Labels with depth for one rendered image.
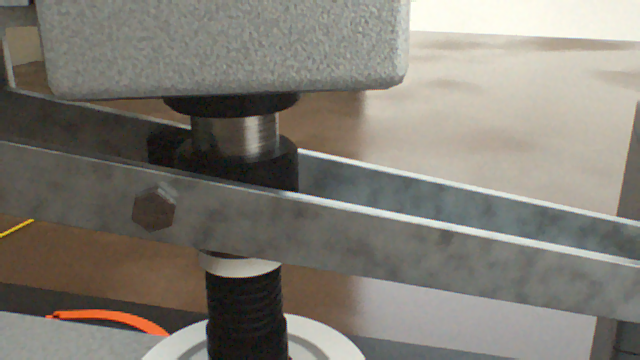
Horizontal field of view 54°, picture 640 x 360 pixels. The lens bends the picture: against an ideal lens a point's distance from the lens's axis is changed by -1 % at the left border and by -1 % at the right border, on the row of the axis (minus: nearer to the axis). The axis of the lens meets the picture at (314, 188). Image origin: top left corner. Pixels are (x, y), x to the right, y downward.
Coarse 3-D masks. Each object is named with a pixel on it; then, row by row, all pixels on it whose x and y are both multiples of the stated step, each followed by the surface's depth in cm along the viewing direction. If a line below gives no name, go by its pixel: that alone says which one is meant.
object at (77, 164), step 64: (0, 128) 48; (64, 128) 49; (128, 128) 50; (0, 192) 39; (64, 192) 40; (128, 192) 40; (192, 192) 41; (256, 192) 42; (320, 192) 54; (384, 192) 55; (448, 192) 56; (256, 256) 43; (320, 256) 44; (384, 256) 45; (448, 256) 45; (512, 256) 46; (576, 256) 47
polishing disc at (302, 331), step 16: (208, 320) 63; (288, 320) 63; (304, 320) 63; (176, 336) 60; (192, 336) 60; (288, 336) 60; (304, 336) 60; (320, 336) 60; (336, 336) 60; (160, 352) 58; (176, 352) 58; (192, 352) 58; (304, 352) 58; (320, 352) 58; (336, 352) 58; (352, 352) 58
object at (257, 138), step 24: (192, 120) 44; (216, 120) 43; (240, 120) 43; (264, 120) 44; (168, 144) 49; (192, 144) 47; (216, 144) 43; (240, 144) 43; (264, 144) 44; (288, 144) 47; (192, 168) 43; (216, 168) 43; (240, 168) 43; (264, 168) 43; (288, 168) 45
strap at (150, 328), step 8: (56, 312) 211; (64, 312) 211; (72, 312) 211; (80, 312) 211; (88, 312) 211; (96, 312) 211; (104, 312) 211; (112, 312) 211; (120, 312) 211; (120, 320) 207; (128, 320) 207; (136, 320) 207; (144, 320) 207; (144, 328) 202; (152, 328) 202; (160, 328) 202; (168, 336) 198
